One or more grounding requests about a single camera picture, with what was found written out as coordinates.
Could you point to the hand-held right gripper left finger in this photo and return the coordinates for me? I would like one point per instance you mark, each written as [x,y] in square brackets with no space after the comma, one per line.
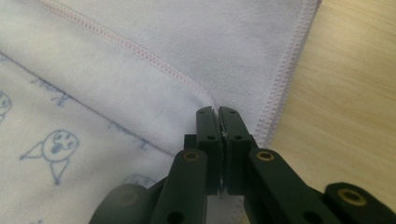
[211,155]

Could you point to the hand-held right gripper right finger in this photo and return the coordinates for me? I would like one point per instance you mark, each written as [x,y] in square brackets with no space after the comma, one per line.
[235,149]

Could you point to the white towel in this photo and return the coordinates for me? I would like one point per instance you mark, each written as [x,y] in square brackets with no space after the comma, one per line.
[124,77]

